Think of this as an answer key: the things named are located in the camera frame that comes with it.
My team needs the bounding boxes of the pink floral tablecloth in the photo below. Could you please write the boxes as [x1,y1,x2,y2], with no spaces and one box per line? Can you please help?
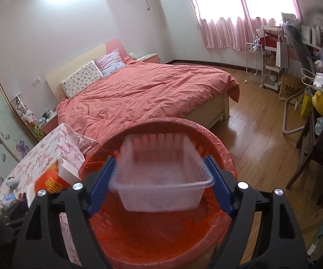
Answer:
[0,123,99,267]

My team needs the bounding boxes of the bed with coral duvet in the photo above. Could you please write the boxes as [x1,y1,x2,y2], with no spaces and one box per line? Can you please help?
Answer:
[56,59,240,146]

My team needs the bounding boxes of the brown cardboard box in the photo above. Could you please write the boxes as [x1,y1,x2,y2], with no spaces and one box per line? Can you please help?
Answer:
[279,74,308,103]

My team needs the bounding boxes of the green plush toy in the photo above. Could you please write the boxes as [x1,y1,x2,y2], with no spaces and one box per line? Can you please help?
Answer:
[33,123,46,141]

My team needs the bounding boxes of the white trolley shelf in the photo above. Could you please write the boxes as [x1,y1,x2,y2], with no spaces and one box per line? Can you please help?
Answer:
[262,25,284,92]

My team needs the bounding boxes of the white paper box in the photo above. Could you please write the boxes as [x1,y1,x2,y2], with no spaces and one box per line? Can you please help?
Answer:
[57,157,82,186]

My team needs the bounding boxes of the white paper bag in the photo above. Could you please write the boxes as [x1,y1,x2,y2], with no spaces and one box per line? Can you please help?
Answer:
[276,32,290,69]

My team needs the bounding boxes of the white wire rack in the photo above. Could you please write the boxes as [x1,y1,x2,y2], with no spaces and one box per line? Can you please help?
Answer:
[245,35,264,88]

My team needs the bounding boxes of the clear plastic food container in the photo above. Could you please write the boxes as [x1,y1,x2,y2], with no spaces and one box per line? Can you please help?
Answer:
[109,132,215,212]

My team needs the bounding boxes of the orange and white paper cup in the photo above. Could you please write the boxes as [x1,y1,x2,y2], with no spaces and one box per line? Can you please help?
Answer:
[35,161,72,195]

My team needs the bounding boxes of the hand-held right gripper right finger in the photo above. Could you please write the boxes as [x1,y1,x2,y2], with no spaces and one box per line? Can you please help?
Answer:
[205,155,309,269]

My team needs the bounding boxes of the plush toy display tube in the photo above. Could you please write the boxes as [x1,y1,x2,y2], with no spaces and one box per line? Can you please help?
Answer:
[11,95,37,126]

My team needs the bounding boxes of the white floral pillow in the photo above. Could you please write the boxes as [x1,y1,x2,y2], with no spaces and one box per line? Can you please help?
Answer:
[61,62,104,100]

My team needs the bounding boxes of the red trash bin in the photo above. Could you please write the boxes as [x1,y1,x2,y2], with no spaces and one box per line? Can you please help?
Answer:
[78,117,238,269]

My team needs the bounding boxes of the pink nightstand with mugs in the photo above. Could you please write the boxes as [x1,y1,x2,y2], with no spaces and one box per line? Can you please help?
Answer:
[39,112,59,135]

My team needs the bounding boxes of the pink curtain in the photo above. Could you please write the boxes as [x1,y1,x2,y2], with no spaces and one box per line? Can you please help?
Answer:
[182,0,303,51]

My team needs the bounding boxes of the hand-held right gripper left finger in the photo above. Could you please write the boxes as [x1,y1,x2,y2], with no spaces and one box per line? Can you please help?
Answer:
[15,156,117,269]

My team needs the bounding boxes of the cream and pink headboard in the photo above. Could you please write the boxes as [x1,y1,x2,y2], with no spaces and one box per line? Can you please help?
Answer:
[46,39,129,96]

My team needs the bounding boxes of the pink striped pillow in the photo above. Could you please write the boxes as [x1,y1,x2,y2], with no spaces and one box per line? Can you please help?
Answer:
[94,48,127,77]

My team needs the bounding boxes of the white metal tube frame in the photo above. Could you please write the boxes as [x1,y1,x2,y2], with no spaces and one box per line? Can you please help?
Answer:
[282,88,314,135]

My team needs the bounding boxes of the dark wooden chair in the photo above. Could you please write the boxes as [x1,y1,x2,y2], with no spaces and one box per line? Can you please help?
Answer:
[286,98,323,204]

